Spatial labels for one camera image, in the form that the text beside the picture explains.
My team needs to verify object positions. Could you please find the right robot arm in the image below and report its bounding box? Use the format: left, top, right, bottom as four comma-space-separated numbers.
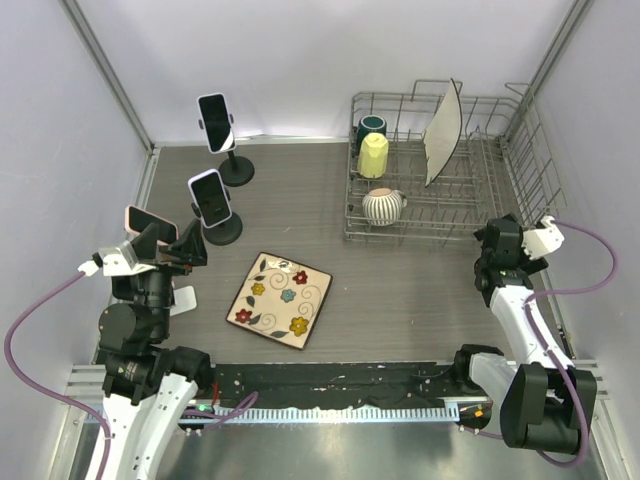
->
451, 214, 597, 458

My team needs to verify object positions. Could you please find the floral square plate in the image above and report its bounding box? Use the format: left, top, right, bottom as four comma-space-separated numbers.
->
226, 252, 333, 350

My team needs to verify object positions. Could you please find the black mounting base plate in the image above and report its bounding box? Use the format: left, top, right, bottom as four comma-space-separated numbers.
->
197, 362, 463, 410

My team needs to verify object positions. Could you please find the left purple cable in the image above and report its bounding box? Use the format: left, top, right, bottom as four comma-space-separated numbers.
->
3, 272, 114, 480

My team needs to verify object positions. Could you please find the striped round mug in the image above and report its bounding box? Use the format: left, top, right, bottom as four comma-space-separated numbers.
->
362, 188, 407, 227

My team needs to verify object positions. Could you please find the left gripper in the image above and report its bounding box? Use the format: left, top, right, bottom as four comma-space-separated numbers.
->
133, 217, 207, 337

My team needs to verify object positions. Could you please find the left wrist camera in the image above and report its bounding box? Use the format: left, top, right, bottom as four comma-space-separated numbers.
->
77, 240, 156, 277

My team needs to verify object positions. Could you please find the dark green mug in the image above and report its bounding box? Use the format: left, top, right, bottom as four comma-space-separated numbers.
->
355, 114, 387, 152

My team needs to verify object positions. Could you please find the white cable duct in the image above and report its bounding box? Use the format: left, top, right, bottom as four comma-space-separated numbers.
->
85, 405, 460, 425

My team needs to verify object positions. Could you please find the metal dish rack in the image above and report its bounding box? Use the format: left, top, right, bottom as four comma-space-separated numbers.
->
344, 80, 567, 244

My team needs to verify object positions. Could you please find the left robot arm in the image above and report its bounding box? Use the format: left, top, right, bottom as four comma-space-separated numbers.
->
80, 220, 213, 479

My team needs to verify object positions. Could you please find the white curved plate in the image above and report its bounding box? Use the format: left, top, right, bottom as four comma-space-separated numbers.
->
423, 78, 463, 187

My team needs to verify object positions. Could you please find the white phone stand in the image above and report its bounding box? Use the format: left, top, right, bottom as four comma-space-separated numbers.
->
197, 93, 235, 154
170, 286, 197, 317

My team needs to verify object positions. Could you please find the pink case phone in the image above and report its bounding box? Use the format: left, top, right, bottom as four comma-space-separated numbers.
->
124, 205, 179, 245

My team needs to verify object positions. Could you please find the black phone stand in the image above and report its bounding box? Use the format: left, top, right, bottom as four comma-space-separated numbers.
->
218, 138, 255, 187
191, 195, 243, 246

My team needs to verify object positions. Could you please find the lavender case phone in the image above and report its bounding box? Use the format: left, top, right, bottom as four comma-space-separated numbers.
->
187, 169, 232, 228

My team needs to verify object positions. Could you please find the yellow faceted cup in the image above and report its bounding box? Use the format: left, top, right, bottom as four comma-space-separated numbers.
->
357, 133, 389, 179

